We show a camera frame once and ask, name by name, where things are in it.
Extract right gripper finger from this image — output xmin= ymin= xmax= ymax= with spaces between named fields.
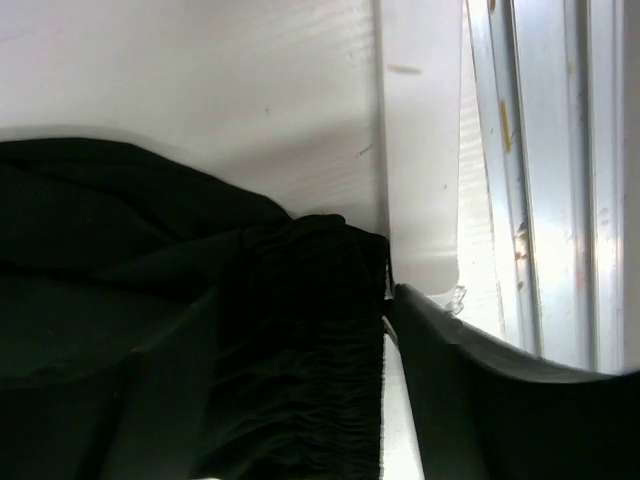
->
xmin=392 ymin=285 xmax=639 ymax=480

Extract black trousers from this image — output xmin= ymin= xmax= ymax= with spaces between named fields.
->
xmin=1 ymin=138 xmax=389 ymax=479

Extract aluminium frame rail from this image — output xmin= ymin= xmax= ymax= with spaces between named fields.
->
xmin=466 ymin=1 xmax=625 ymax=374

